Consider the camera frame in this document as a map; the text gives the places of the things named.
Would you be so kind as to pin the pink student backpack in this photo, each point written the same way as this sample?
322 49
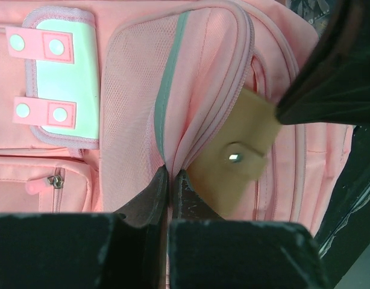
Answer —
95 96

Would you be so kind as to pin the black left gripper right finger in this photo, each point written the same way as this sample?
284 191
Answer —
187 204

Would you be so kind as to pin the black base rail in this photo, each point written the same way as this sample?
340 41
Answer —
351 188

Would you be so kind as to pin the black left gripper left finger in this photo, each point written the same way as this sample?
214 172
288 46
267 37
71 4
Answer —
149 206

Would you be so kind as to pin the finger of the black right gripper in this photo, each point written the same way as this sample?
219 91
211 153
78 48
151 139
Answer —
334 84

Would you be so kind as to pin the floral pink notebook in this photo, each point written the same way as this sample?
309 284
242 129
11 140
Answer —
315 12

